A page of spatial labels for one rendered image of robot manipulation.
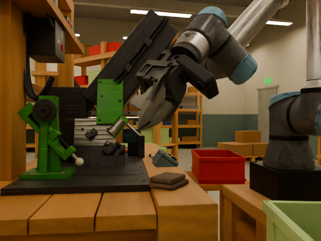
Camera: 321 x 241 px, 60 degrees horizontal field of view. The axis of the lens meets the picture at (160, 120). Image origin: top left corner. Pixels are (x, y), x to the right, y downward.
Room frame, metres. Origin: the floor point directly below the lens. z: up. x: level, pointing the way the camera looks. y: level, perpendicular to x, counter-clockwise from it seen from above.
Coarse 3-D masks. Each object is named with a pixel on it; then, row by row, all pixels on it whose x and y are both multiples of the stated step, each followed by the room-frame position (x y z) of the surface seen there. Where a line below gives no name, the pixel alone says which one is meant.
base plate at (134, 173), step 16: (128, 160) 1.29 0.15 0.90; (80, 176) 0.93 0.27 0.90; (96, 176) 0.93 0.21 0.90; (112, 176) 0.93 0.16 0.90; (128, 176) 0.93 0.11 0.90; (144, 176) 0.93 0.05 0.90; (0, 192) 0.77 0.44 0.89; (16, 192) 0.78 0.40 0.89; (32, 192) 0.78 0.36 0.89; (48, 192) 0.79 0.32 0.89; (64, 192) 0.79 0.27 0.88; (80, 192) 0.80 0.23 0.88; (96, 192) 0.80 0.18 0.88
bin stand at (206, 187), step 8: (192, 176) 1.40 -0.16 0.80; (200, 184) 1.24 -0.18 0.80; (208, 184) 1.24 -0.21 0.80; (216, 184) 1.24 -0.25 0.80; (224, 184) 1.24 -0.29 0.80; (232, 184) 1.24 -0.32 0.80; (224, 200) 1.52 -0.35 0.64; (224, 208) 1.52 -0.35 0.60; (224, 216) 1.52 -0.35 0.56; (224, 224) 1.52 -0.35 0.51; (224, 232) 1.52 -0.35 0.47
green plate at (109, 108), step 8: (104, 80) 1.26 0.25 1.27; (112, 80) 1.26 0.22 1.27; (104, 88) 1.25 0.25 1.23; (112, 88) 1.25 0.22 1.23; (120, 88) 1.26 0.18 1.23; (104, 96) 1.24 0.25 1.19; (112, 96) 1.24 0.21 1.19; (120, 96) 1.25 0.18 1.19; (104, 104) 1.23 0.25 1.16; (112, 104) 1.23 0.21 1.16; (120, 104) 1.24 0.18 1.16; (96, 112) 1.22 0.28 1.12; (104, 112) 1.22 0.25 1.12; (112, 112) 1.23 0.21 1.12; (120, 112) 1.23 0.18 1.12; (96, 120) 1.21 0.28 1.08; (104, 120) 1.21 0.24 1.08; (112, 120) 1.22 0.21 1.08
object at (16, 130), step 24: (0, 0) 0.95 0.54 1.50; (0, 24) 0.95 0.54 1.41; (72, 24) 2.00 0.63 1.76; (0, 48) 0.95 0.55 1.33; (24, 48) 1.08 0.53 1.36; (0, 72) 0.95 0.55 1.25; (72, 72) 1.99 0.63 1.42; (0, 96) 0.95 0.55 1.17; (24, 96) 1.08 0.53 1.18; (0, 120) 0.95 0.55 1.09; (24, 120) 1.07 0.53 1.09; (0, 144) 0.95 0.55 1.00; (24, 144) 1.07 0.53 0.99; (0, 168) 0.95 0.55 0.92; (24, 168) 1.07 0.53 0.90
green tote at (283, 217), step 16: (272, 208) 0.41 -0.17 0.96; (288, 208) 0.44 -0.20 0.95; (304, 208) 0.44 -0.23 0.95; (320, 208) 0.44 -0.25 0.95; (272, 224) 0.41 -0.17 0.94; (288, 224) 0.35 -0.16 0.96; (304, 224) 0.44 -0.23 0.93; (320, 224) 0.44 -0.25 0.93; (272, 240) 0.41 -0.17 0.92; (288, 240) 0.36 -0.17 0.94; (304, 240) 0.31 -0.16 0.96; (320, 240) 0.44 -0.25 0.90
